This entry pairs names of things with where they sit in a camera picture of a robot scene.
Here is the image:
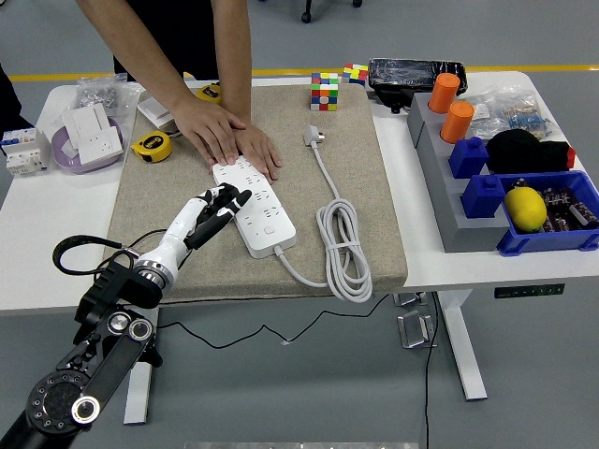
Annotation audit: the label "white wall socket panel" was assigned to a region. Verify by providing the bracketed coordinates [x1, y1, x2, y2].
[75, 126, 124, 166]

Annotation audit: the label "white wall switch panel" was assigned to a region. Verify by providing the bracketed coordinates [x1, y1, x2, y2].
[137, 93, 176, 123]

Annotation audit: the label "white three-pin plug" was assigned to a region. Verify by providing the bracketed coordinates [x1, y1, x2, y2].
[302, 123, 328, 149]

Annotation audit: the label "clear bag white parts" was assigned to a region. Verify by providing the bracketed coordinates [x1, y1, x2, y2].
[468, 93, 510, 139]

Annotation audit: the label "black hanging cable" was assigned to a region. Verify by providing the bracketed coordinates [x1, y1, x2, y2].
[422, 292, 442, 449]

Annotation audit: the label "blue plastic bin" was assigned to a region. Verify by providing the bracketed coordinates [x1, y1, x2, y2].
[496, 169, 599, 257]

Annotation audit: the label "grey-brown mat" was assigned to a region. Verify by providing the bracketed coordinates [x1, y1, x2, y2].
[102, 83, 409, 304]

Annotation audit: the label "white blank panel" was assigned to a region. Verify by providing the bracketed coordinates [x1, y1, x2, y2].
[63, 103, 113, 141]

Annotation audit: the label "black fabric item red tip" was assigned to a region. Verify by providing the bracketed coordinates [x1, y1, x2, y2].
[486, 129, 577, 175]

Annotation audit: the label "yellow tape measure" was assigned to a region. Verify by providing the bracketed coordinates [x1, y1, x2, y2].
[196, 82, 223, 105]
[130, 131, 174, 164]

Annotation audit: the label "white circuit breaker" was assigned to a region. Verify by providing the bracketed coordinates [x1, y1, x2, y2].
[0, 127, 52, 177]

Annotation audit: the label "metal bracket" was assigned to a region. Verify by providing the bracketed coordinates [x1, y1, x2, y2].
[391, 292, 428, 308]
[396, 311, 439, 350]

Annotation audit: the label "white power strip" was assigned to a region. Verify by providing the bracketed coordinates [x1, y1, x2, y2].
[212, 156, 299, 259]

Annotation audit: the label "person's left hand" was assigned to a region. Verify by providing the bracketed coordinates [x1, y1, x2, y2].
[235, 123, 284, 182]

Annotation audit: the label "black table control panel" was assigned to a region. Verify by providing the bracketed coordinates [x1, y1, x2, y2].
[493, 282, 565, 299]

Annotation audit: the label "person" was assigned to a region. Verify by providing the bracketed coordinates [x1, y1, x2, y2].
[113, 0, 220, 83]
[0, 63, 23, 135]

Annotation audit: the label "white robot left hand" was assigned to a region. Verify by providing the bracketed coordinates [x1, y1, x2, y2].
[138, 182, 253, 278]

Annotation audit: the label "orange cylinder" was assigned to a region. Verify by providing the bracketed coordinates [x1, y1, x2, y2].
[429, 72, 462, 114]
[439, 101, 476, 145]

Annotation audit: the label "black chair base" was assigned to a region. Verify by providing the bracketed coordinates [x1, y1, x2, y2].
[300, 0, 364, 23]

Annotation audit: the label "blue plastic block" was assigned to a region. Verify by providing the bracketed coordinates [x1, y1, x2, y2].
[448, 136, 489, 180]
[460, 173, 508, 220]

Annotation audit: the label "grey stepped block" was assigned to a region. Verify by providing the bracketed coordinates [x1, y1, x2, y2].
[406, 91, 513, 253]

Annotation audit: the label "purple bowl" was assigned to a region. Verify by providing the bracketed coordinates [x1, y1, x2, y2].
[51, 116, 125, 176]

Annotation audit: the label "white coiled power cord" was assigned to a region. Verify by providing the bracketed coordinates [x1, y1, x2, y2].
[274, 139, 374, 304]

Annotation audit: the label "clear bag blue parts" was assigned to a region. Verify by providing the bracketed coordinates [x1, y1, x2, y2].
[487, 85, 560, 141]

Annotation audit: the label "thin black adapter cord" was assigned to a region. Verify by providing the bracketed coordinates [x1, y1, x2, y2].
[122, 228, 397, 350]

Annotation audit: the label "dark electronic parts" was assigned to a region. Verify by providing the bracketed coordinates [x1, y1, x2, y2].
[538, 185, 599, 234]

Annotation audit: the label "black film-wrapped box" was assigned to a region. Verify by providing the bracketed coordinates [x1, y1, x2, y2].
[368, 57, 469, 116]

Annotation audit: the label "clear bag metal screws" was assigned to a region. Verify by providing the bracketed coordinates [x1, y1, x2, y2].
[75, 74, 142, 119]

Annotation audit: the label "yellow lemon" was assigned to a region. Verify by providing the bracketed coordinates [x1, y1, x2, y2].
[504, 186, 548, 233]

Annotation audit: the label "colourful puzzle cube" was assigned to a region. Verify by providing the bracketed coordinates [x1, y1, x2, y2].
[310, 71, 341, 113]
[341, 63, 371, 88]

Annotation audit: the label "person's right hand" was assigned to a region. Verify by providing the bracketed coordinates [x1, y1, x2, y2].
[168, 93, 248, 166]

